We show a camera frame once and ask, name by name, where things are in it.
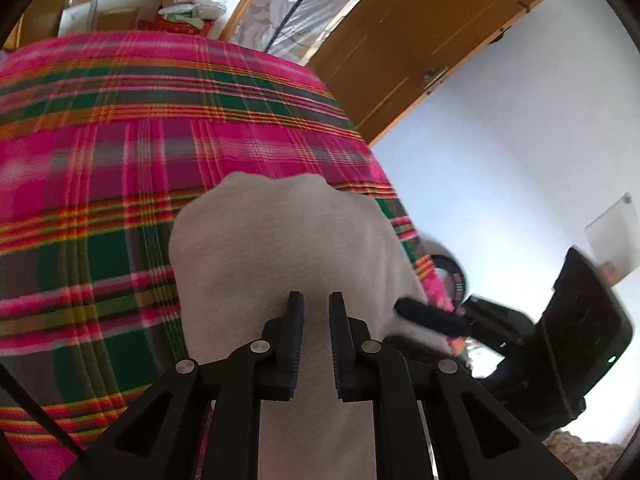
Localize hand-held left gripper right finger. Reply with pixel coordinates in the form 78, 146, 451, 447
328, 291, 578, 480

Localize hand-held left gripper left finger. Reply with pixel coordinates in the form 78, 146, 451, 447
60, 291, 306, 480

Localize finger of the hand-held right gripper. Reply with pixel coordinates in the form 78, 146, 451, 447
394, 297, 473, 338

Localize beige sweatpants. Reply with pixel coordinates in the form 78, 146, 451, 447
167, 171, 451, 480

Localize black round object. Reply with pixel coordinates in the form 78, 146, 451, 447
430, 255, 468, 311

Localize white paper sheet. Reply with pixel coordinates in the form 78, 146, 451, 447
585, 192, 640, 281

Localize pink plaid blanket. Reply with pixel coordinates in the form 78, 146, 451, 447
0, 30, 466, 480

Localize wooden door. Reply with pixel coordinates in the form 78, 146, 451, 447
307, 0, 556, 148

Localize clear plastic sheet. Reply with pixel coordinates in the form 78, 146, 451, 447
235, 0, 401, 66

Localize red fabric bag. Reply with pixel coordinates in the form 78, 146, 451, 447
137, 15, 218, 38

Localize white plastic bag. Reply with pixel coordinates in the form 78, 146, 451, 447
157, 0, 226, 21

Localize plain cardboard box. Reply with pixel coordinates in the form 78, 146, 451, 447
96, 6, 139, 31

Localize white printed box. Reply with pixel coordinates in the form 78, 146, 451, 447
59, 0, 96, 36

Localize metal door handle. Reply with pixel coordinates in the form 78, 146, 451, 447
422, 65, 448, 93

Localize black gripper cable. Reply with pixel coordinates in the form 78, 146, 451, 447
0, 362, 85, 458

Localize hanging black cable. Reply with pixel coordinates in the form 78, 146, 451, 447
265, 0, 346, 53

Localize wooden door frame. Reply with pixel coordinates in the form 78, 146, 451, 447
220, 0, 281, 43

